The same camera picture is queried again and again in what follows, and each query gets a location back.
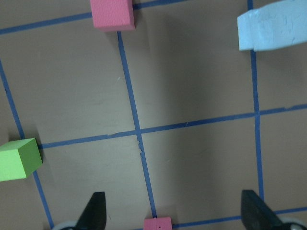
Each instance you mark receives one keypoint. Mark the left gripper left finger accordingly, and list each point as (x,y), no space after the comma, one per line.
(93,216)

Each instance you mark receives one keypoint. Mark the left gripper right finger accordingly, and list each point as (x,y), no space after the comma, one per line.
(256,215)

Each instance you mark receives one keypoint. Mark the light blue block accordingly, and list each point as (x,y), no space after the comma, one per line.
(245,38)
(279,25)

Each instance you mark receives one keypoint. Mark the left near crimson block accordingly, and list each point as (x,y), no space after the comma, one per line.
(157,224)

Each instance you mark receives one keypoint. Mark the crimson block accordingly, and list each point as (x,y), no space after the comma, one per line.
(112,15)
(157,224)

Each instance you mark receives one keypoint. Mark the green foam block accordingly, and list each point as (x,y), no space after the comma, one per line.
(19,159)

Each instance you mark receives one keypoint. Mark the left far crimson block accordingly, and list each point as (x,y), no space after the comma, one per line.
(112,15)

